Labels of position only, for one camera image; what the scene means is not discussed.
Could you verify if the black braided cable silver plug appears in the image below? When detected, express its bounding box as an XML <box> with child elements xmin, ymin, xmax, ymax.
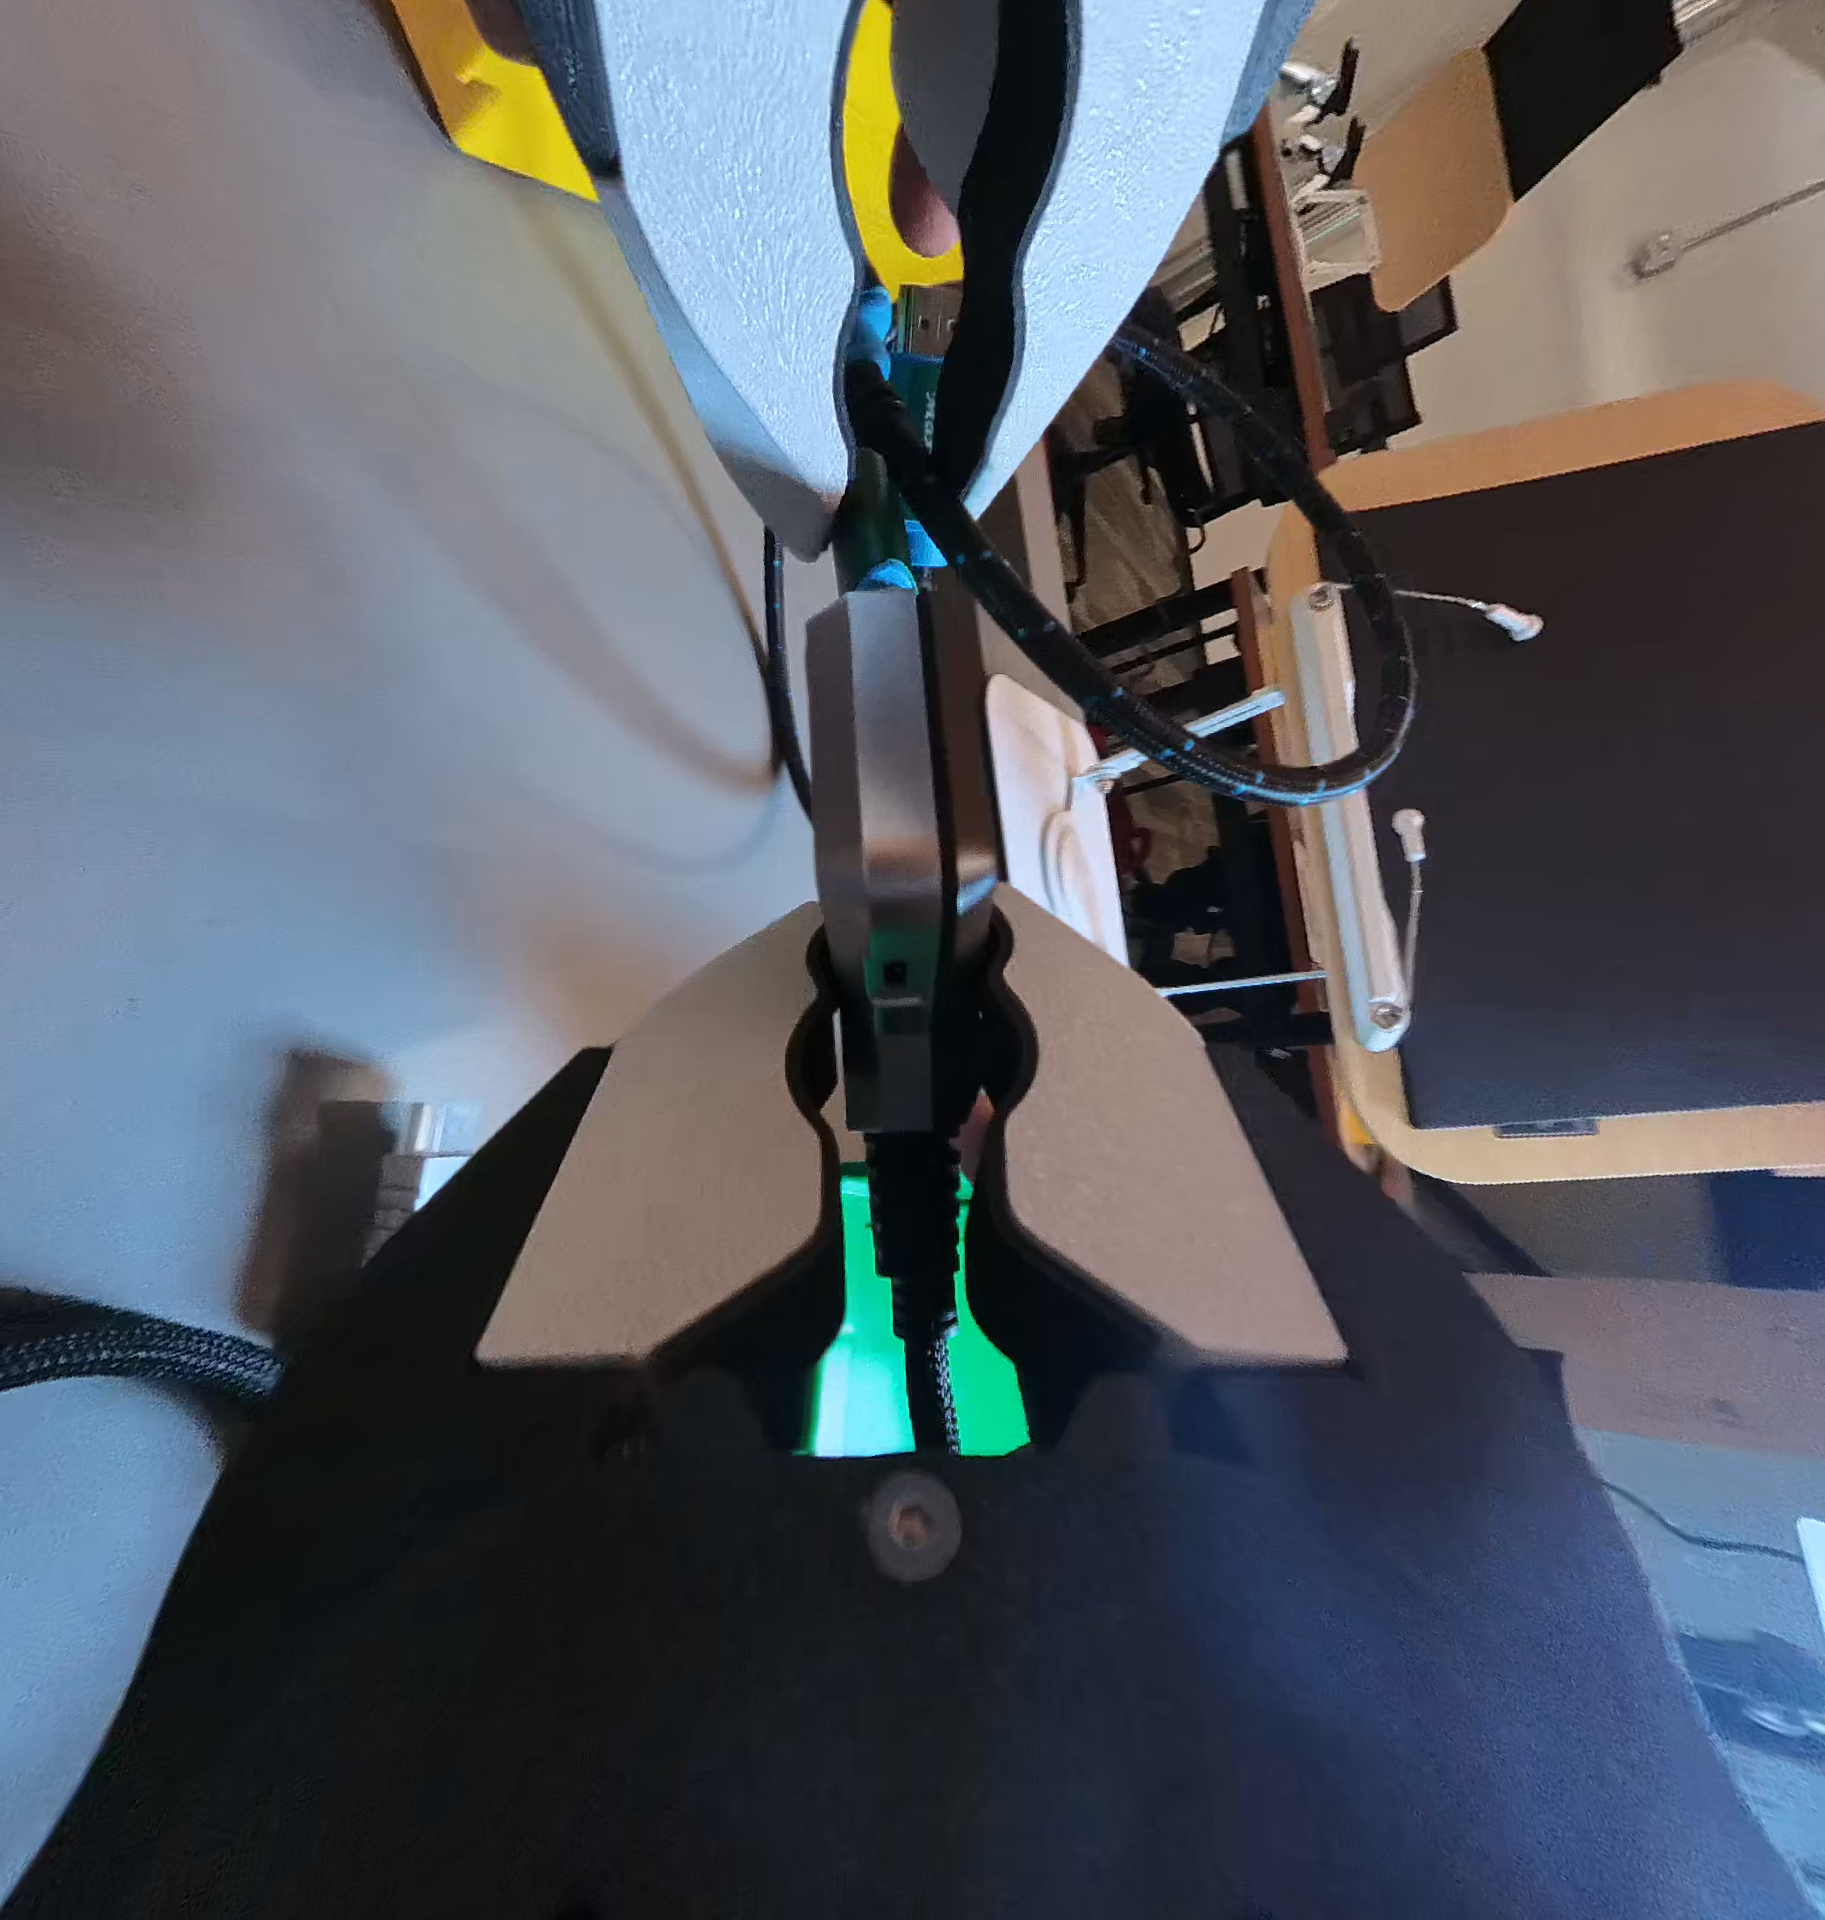
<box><xmin>0</xmin><ymin>1084</ymin><xmax>980</xmax><ymax>1462</ymax></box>

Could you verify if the yellow plastic bin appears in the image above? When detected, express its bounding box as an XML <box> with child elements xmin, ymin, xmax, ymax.
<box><xmin>388</xmin><ymin>0</ymin><xmax>987</xmax><ymax>284</ymax></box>

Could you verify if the wooden beam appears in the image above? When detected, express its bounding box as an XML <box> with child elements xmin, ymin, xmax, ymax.
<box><xmin>1468</xmin><ymin>1268</ymin><xmax>1825</xmax><ymax>1474</ymax></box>

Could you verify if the black HDMI cable green plug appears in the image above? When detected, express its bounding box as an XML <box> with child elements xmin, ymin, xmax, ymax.
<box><xmin>832</xmin><ymin>277</ymin><xmax>1441</xmax><ymax>822</ymax></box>

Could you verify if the green plastic bin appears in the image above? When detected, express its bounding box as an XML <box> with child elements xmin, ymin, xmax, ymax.
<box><xmin>800</xmin><ymin>1168</ymin><xmax>1035</xmax><ymax>1462</ymax></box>

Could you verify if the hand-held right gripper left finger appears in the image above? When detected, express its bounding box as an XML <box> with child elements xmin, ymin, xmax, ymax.
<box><xmin>474</xmin><ymin>909</ymin><xmax>852</xmax><ymax>1389</ymax></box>

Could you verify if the black panel with wooden rim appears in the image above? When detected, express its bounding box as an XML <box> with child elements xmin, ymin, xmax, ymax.
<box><xmin>1358</xmin><ymin>0</ymin><xmax>1687</xmax><ymax>309</ymax></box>
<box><xmin>1262</xmin><ymin>383</ymin><xmax>1825</xmax><ymax>1181</ymax></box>

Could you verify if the black HDMI switch box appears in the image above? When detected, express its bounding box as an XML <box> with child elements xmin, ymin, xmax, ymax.
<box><xmin>807</xmin><ymin>582</ymin><xmax>1010</xmax><ymax>1134</ymax></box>

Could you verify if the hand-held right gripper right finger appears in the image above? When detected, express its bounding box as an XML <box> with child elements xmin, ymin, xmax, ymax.
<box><xmin>970</xmin><ymin>899</ymin><xmax>1352</xmax><ymax>1389</ymax></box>

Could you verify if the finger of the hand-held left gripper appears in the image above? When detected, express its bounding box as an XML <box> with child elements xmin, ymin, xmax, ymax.
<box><xmin>926</xmin><ymin>0</ymin><xmax>1294</xmax><ymax>557</ymax></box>
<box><xmin>590</xmin><ymin>0</ymin><xmax>868</xmax><ymax>563</ymax></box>

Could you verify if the person's left hand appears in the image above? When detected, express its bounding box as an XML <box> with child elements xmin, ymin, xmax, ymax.
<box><xmin>885</xmin><ymin>130</ymin><xmax>970</xmax><ymax>278</ymax></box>

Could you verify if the white tipped pin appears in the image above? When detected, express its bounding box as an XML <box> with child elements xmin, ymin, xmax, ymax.
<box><xmin>1381</xmin><ymin>807</ymin><xmax>1436</xmax><ymax>1040</ymax></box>
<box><xmin>1312</xmin><ymin>582</ymin><xmax>1547</xmax><ymax>640</ymax></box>

